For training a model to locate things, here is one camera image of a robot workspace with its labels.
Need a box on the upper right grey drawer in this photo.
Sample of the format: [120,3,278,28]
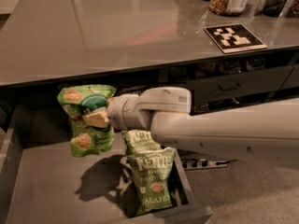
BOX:
[183,65,292,105]

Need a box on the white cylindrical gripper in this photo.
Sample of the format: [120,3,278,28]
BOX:
[82,94,142,131]

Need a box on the grey power strip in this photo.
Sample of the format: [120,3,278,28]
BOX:
[182,159,228,170]

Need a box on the black white fiducial marker tile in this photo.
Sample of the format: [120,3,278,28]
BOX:
[204,23,267,54]

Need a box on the green Dang chip bag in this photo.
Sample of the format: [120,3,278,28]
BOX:
[57,85,116,158]

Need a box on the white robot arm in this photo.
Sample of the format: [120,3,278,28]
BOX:
[88,87,299,169]

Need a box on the front Kettle jalapeno chip bag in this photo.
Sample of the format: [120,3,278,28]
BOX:
[128,147,175,216]

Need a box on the open grey top drawer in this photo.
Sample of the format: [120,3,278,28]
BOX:
[1,91,211,224]

